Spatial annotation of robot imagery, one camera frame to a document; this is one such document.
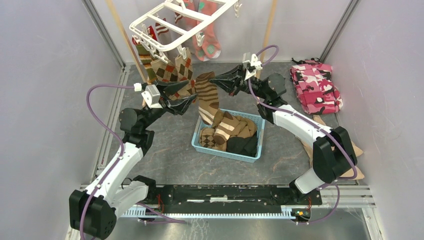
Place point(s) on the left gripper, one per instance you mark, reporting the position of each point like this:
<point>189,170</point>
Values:
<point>174,106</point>

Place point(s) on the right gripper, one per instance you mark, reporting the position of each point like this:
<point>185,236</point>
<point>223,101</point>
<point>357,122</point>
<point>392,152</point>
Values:
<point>232,86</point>

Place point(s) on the beige argyle sock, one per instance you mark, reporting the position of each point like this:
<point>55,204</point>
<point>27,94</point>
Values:
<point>167,72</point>
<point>185,71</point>

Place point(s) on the brown striped sock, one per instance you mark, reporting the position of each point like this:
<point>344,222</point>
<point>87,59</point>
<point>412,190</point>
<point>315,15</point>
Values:
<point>228,126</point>
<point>208,99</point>

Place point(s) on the green striped sock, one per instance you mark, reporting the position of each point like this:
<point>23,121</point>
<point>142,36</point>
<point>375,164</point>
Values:
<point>146,60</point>

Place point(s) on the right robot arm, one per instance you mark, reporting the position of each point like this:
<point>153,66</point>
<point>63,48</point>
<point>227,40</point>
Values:
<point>333,154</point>

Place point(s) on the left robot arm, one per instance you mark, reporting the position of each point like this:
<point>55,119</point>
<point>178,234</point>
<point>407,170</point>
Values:
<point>95,210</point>

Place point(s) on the white plastic clip hanger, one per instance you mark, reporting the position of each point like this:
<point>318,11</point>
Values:
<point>168,15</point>

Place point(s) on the light blue plastic basket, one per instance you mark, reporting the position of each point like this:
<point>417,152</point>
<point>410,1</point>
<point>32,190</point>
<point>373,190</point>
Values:
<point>257,119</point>

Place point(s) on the pink patterned sock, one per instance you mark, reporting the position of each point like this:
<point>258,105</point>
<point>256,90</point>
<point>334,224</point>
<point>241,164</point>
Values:
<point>210,48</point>

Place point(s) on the grey sock striped cuff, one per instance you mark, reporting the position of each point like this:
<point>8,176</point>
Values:
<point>163,34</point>

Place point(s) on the black garment in basket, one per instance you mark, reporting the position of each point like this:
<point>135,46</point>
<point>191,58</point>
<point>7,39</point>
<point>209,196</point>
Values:
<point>242,146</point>

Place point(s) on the pink camouflage bag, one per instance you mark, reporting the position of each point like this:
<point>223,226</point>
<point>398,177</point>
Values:
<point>315,90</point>

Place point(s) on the wooden rack frame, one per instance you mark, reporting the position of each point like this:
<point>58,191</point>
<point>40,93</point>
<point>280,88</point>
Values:
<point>265,39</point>

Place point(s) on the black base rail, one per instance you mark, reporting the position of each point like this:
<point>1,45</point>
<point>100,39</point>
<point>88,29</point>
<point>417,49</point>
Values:
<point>228,199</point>

